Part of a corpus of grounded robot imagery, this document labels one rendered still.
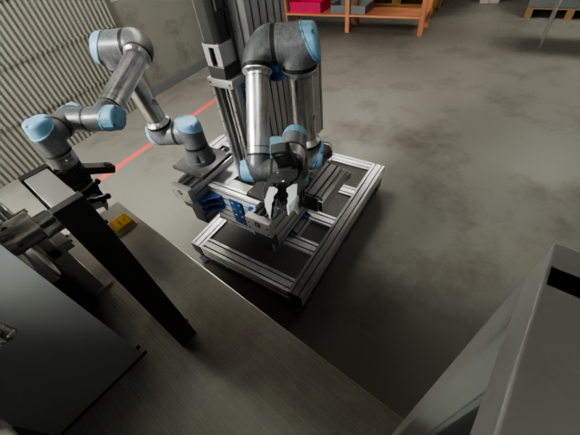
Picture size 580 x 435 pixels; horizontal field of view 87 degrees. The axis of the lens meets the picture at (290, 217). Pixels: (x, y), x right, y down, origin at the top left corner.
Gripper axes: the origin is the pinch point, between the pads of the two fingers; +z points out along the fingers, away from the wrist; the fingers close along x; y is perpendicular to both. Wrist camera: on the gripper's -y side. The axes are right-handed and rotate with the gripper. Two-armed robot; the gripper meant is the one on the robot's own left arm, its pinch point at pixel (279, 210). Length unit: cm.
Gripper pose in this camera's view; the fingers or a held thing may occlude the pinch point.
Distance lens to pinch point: 69.6
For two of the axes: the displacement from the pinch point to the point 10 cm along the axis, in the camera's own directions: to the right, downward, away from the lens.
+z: -1.1, 7.4, -6.7
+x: -9.6, 0.9, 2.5
